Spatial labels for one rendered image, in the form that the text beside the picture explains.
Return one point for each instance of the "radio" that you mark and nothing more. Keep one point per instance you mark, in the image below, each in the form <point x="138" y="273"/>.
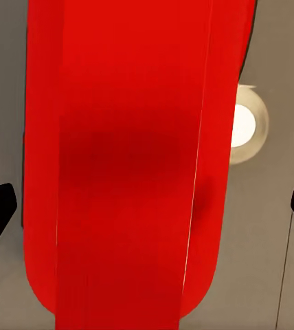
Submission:
<point x="129" y="113"/>

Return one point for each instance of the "coffee table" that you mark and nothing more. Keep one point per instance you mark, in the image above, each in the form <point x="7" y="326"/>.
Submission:
<point x="253" y="284"/>

